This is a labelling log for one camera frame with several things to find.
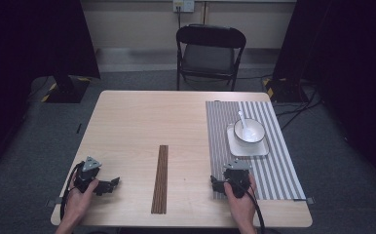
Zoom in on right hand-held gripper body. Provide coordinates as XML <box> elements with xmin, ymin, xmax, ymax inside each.
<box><xmin>222</xmin><ymin>159</ymin><xmax>252</xmax><ymax>200</ymax></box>

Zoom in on black power cable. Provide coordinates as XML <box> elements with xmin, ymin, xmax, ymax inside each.
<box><xmin>175</xmin><ymin>5</ymin><xmax>182</xmax><ymax>31</ymax></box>

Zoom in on black folding chair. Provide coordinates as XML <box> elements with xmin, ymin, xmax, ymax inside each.
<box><xmin>174</xmin><ymin>23</ymin><xmax>247</xmax><ymax>93</ymax></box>

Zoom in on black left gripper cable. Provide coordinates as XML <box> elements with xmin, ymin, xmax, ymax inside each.
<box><xmin>59</xmin><ymin>161</ymin><xmax>86</xmax><ymax>222</ymax></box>

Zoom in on row of brown wooden chopsticks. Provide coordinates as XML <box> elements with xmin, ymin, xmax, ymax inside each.
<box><xmin>150</xmin><ymin>144</ymin><xmax>169</xmax><ymax>215</ymax></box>

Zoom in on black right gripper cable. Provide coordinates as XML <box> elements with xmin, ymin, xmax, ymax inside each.
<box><xmin>236</xmin><ymin>180</ymin><xmax>267</xmax><ymax>234</ymax></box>

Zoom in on white ceramic spoon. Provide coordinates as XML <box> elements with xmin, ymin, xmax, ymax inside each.
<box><xmin>237</xmin><ymin>109</ymin><xmax>257</xmax><ymax>141</ymax></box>

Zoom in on person's left hand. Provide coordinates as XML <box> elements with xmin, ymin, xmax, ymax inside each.
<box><xmin>63</xmin><ymin>172</ymin><xmax>99</xmax><ymax>226</ymax></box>

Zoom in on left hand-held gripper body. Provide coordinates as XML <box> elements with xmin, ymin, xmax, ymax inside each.
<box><xmin>73</xmin><ymin>156</ymin><xmax>103</xmax><ymax>195</ymax></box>

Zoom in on white wall outlet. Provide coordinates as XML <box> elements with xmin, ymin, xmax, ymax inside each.
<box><xmin>171</xmin><ymin>0</ymin><xmax>196</xmax><ymax>14</ymax></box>

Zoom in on grey striped placemat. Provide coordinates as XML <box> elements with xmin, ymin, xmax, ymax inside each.
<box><xmin>205</xmin><ymin>99</ymin><xmax>307</xmax><ymax>201</ymax></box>

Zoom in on black floor cables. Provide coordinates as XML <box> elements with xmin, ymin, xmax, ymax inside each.
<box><xmin>273</xmin><ymin>81</ymin><xmax>324</xmax><ymax>131</ymax></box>

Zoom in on white square plate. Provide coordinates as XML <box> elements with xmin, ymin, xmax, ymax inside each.
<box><xmin>226</xmin><ymin>123</ymin><xmax>271</xmax><ymax>158</ymax></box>

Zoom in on black stand base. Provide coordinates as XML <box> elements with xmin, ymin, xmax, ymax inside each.
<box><xmin>40</xmin><ymin>75</ymin><xmax>92</xmax><ymax>104</ymax></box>
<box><xmin>262</xmin><ymin>77</ymin><xmax>304</xmax><ymax>104</ymax></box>

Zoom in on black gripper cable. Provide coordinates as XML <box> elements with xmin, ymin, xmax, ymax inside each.
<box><xmin>236</xmin><ymin>180</ymin><xmax>267</xmax><ymax>234</ymax></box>
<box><xmin>59</xmin><ymin>161</ymin><xmax>86</xmax><ymax>222</ymax></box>

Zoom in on dark curtain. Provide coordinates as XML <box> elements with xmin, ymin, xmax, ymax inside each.
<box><xmin>0</xmin><ymin>0</ymin><xmax>101</xmax><ymax>175</ymax></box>
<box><xmin>272</xmin><ymin>0</ymin><xmax>376</xmax><ymax>193</ymax></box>

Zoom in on white bowl with dark rim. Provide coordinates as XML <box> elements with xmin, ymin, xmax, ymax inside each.
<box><xmin>233</xmin><ymin>117</ymin><xmax>267</xmax><ymax>146</ymax></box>

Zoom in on person's right hand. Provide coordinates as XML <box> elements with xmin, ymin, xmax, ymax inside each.
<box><xmin>223</xmin><ymin>174</ymin><xmax>259</xmax><ymax>228</ymax></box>

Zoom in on grey table edge clip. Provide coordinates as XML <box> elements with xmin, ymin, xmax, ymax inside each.
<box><xmin>45</xmin><ymin>196</ymin><xmax>63</xmax><ymax>208</ymax></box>

